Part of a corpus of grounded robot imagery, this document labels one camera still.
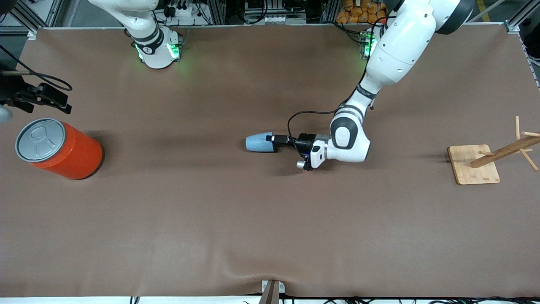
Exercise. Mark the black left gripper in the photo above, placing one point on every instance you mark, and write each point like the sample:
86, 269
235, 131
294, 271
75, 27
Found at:
303, 143

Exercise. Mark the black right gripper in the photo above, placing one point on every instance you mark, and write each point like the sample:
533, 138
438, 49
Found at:
12, 90

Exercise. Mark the light blue plastic cup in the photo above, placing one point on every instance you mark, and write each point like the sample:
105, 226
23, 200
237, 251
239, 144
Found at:
257, 142

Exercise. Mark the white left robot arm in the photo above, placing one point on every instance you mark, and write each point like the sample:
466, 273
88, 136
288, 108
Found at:
400, 46

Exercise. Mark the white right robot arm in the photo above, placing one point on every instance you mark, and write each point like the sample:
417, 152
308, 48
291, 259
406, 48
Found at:
152, 42

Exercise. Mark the orange can grey lid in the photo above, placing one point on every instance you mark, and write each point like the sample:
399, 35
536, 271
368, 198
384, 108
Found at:
71, 156

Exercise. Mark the brown table mat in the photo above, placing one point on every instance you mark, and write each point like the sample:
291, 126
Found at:
270, 211

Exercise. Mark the orange snack pile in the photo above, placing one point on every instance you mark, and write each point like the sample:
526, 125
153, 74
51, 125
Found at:
358, 14

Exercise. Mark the white power strip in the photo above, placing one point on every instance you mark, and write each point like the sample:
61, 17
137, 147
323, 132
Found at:
185, 12

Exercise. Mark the wooden mug tree rack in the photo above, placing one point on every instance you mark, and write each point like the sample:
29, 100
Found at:
472, 169

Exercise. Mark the aluminium frame profile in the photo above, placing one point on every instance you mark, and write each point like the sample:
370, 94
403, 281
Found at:
17, 29
523, 17

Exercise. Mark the small metal bracket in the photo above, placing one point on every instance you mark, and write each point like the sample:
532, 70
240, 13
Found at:
264, 287

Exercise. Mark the brown camera support beam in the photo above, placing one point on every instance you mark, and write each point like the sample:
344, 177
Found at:
270, 295

